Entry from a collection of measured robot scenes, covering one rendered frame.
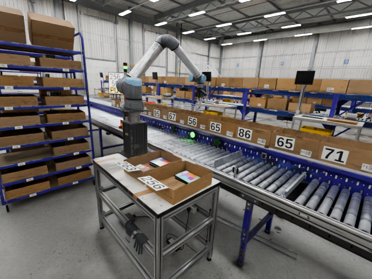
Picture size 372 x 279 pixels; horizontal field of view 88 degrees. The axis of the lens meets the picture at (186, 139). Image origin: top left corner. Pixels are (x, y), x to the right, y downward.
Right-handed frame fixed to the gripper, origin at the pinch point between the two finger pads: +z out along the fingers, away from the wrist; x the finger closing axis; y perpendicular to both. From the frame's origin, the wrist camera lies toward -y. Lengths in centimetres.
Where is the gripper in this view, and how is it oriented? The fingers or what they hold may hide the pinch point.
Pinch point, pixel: (200, 103)
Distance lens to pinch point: 255.8
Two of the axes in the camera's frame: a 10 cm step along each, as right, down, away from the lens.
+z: -0.3, 9.6, 2.7
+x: -6.6, 1.9, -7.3
